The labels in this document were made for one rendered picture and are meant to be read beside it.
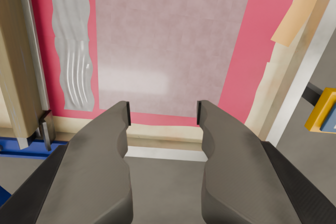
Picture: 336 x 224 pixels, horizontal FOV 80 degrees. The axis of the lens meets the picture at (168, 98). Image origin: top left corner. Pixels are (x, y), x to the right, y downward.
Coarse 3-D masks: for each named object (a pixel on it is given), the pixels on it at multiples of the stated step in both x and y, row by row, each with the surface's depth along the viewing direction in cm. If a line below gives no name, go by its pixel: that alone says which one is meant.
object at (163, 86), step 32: (96, 64) 46; (128, 64) 46; (160, 64) 46; (192, 64) 47; (224, 64) 47; (256, 64) 47; (96, 96) 50; (128, 96) 50; (160, 96) 50; (192, 96) 51; (224, 96) 51
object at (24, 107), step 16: (0, 0) 31; (16, 0) 35; (0, 16) 31; (16, 16) 35; (0, 32) 32; (16, 32) 35; (0, 48) 33; (16, 48) 36; (0, 64) 34; (16, 64) 36; (32, 64) 41; (0, 80) 36; (16, 80) 36; (32, 80) 41; (16, 96) 37; (32, 96) 42; (16, 112) 39; (32, 112) 43; (16, 128) 41; (32, 128) 43
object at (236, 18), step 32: (32, 0) 39; (96, 0) 40; (128, 0) 40; (160, 0) 40; (192, 0) 40; (224, 0) 40; (256, 0) 41; (288, 0) 41; (96, 32) 42; (128, 32) 43; (160, 32) 43; (192, 32) 43; (224, 32) 43; (256, 32) 44
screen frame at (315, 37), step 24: (312, 24) 41; (312, 48) 42; (288, 72) 47; (312, 72) 45; (288, 96) 48; (264, 120) 55; (288, 120) 51; (144, 144) 54; (168, 144) 55; (192, 144) 57
